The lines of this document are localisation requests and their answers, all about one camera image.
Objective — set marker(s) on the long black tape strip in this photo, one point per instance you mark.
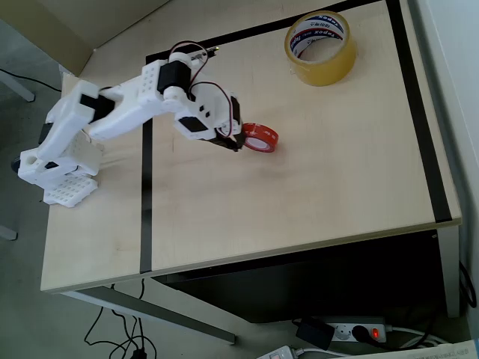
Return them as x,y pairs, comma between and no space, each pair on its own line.
415,112
262,28
146,205

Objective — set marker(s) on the white power strip red switch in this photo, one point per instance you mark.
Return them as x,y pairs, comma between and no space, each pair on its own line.
346,331

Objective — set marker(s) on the white perforated base plate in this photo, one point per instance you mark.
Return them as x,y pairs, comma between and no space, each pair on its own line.
69,190

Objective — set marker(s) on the grey slanted table bar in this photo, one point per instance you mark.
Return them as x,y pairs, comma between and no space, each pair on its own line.
149,310

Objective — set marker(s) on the printed paper sheet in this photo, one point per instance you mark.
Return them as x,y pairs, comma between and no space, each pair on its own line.
430,351

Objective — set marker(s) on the grey desk foot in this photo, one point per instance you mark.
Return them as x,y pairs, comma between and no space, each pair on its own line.
7,232

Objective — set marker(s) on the grey desk leg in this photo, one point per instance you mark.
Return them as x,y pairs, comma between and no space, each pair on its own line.
16,86

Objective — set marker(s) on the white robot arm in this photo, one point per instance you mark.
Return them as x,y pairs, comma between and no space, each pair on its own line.
112,112

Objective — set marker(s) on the grey upright table leg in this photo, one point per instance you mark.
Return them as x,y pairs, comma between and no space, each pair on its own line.
451,273

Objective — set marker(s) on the black panel under table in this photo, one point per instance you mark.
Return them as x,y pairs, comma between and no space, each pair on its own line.
318,280

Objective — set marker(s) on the black round plug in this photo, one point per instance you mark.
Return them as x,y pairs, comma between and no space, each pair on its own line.
360,333

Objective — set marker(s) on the red tape roll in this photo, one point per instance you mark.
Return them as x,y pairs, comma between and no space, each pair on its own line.
262,131

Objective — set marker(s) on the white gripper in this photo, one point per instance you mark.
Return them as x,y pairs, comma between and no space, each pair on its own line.
224,143

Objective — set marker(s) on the wrist camera with green light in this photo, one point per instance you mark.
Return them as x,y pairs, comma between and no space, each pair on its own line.
204,55

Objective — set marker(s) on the yellow tape roll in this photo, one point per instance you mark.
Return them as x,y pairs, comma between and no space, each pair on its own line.
329,75

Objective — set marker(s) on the small white power strip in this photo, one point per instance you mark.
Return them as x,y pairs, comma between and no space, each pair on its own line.
277,353

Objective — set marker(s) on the black power adapter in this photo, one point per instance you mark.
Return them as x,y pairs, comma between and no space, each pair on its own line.
314,333

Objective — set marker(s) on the black clamp knob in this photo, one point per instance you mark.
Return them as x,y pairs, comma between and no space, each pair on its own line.
15,165

